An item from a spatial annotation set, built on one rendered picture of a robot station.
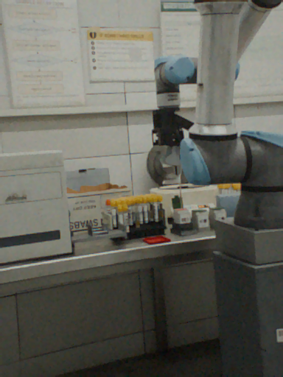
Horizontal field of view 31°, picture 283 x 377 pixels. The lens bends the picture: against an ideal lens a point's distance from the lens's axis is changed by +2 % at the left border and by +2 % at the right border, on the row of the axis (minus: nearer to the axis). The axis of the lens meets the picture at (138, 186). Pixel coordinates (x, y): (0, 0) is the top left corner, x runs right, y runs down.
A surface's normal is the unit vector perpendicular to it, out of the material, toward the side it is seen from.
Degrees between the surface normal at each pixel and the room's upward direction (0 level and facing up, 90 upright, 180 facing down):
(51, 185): 90
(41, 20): 93
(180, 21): 94
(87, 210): 86
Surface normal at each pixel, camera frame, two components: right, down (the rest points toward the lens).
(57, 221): 0.33, 0.05
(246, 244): -0.94, 0.10
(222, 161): 0.23, 0.25
